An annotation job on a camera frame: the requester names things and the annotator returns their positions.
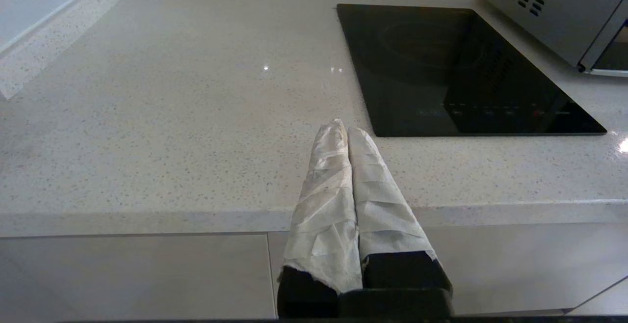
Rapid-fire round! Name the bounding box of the dark glass microwave door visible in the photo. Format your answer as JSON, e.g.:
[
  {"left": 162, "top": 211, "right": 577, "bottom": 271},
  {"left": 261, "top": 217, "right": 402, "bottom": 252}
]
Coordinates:
[{"left": 579, "top": 0, "right": 628, "bottom": 77}]

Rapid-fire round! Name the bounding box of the angled grey cabinet front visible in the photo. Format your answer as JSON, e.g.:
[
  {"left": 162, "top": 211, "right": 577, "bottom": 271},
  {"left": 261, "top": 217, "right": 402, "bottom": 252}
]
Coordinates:
[{"left": 569, "top": 276, "right": 628, "bottom": 316}]

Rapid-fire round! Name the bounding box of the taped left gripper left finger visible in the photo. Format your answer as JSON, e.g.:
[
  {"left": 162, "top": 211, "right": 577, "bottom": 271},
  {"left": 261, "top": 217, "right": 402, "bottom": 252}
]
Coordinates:
[{"left": 277, "top": 118, "right": 364, "bottom": 319}]

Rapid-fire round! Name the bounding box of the wide grey cabinet front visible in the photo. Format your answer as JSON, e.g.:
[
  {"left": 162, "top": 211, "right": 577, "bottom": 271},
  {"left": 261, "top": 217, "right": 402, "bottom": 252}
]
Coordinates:
[{"left": 0, "top": 234, "right": 275, "bottom": 321}]

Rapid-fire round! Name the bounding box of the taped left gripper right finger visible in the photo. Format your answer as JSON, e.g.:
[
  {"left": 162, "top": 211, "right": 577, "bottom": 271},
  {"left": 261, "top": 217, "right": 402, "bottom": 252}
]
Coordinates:
[{"left": 347, "top": 127, "right": 453, "bottom": 292}]

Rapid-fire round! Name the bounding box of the black glass induction cooktop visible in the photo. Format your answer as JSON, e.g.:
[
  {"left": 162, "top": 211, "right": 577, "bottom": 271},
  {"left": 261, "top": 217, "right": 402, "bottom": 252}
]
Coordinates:
[{"left": 337, "top": 3, "right": 608, "bottom": 137}]

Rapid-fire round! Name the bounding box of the silver microwave oven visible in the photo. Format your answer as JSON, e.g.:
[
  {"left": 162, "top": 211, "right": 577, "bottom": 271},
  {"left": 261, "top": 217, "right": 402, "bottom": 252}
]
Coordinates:
[{"left": 485, "top": 0, "right": 628, "bottom": 68}]

